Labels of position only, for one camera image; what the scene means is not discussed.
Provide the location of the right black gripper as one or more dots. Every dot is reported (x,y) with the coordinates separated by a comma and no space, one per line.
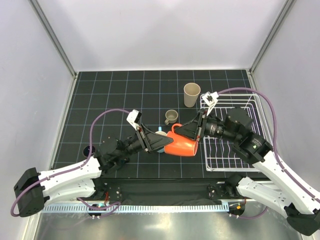
(191,129)

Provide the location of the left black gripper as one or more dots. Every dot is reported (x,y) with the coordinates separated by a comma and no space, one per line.
(146,136)

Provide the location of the light blue mug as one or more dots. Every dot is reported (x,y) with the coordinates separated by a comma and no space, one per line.
(160,132)

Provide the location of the orange mug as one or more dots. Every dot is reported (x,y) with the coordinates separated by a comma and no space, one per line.
(181,145)

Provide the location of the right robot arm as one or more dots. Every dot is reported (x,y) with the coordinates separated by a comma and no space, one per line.
(297,201)

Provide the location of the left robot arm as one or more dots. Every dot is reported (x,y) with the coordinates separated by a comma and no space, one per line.
(35,190)

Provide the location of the small grey-beige mug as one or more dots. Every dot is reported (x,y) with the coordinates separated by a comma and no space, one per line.
(171,117)

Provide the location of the tall beige cup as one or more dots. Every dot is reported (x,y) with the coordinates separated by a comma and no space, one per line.
(191,92)

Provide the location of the black grid mat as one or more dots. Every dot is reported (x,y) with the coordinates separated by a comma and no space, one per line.
(99,105)

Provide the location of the dark blue mug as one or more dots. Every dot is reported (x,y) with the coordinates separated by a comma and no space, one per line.
(88,150)

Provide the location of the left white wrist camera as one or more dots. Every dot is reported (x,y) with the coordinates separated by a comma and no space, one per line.
(133,118)

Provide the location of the white wire dish rack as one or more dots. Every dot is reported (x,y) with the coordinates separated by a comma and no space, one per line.
(245,139)

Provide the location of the white slotted cable duct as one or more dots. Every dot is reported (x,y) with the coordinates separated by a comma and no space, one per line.
(135,209)

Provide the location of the left aluminium frame post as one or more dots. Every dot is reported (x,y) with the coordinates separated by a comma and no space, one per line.
(52,35)

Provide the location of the aluminium frame post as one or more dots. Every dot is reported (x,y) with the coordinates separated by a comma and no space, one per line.
(285,10)
(52,35)

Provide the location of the right aluminium frame post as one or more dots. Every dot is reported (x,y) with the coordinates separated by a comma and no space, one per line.
(285,10)

